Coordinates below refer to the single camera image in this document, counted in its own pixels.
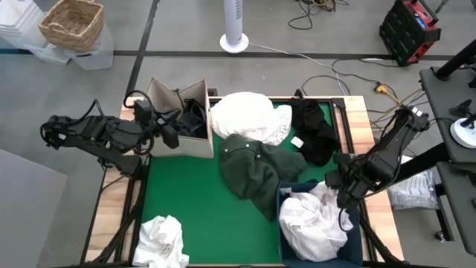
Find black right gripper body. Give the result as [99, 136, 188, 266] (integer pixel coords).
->
[341, 158, 375, 194]

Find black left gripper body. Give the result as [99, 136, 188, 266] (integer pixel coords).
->
[150, 111, 176, 144]

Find dark grey garment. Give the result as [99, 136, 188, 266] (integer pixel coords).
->
[174, 97, 209, 141]

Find black garment with white tag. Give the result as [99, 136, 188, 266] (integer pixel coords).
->
[289, 98, 341, 168]

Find large white shirt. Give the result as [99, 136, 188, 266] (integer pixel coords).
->
[278, 181, 354, 263]

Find dark green jacket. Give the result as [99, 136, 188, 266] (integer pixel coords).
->
[218, 133, 309, 223]

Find small white shirt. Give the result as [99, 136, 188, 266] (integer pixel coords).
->
[132, 214, 190, 268]

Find beige fabric storage box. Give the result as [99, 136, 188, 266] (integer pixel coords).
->
[143, 77, 216, 160]

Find navy fabric storage bin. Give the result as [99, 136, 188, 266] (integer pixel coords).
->
[277, 181, 364, 268]

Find plastic bag with white contents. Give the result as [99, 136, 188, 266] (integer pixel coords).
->
[386, 154, 440, 211]

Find green table mat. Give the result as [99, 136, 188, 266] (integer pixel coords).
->
[141, 100, 343, 265]

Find white fluffy garment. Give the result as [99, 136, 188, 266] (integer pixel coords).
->
[210, 91, 294, 147]

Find black desk leg bar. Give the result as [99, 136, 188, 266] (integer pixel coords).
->
[399, 142, 453, 183]

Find clear plastic storage bin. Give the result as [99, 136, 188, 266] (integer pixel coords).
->
[33, 22, 115, 71]

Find black desk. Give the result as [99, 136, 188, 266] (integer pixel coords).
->
[435, 160, 476, 258]
[419, 65, 476, 163]

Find white tower fan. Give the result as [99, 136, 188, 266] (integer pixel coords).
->
[219, 0, 250, 54]

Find wicker basket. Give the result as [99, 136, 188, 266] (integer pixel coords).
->
[38, 0, 106, 53]

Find red black power station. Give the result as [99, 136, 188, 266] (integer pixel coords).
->
[379, 0, 443, 67]

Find black monitor pole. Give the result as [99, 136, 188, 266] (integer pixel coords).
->
[434, 39, 476, 81]

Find white plastic bin stack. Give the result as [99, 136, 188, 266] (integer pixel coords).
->
[0, 0, 49, 51]

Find yellow power cord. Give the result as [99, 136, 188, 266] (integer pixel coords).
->
[373, 83, 425, 126]

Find black floor cable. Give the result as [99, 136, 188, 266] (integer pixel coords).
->
[300, 58, 380, 98]

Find white fan cable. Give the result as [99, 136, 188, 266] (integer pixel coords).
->
[247, 39, 349, 97]

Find tangled floor cables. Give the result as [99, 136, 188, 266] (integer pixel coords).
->
[287, 0, 350, 31]

